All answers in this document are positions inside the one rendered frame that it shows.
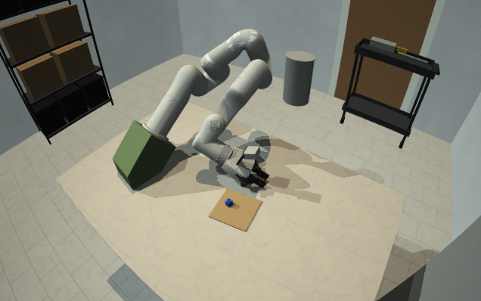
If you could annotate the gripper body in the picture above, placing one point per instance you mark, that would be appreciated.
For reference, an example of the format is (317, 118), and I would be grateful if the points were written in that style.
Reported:
(243, 169)

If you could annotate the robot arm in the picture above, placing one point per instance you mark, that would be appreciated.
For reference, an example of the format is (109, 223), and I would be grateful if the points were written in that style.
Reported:
(214, 63)

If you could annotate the tan flat mat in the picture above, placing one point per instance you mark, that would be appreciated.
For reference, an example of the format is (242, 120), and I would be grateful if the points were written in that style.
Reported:
(240, 214)

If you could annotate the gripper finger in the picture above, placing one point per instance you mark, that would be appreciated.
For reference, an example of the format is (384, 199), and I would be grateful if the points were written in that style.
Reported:
(252, 179)
(256, 169)

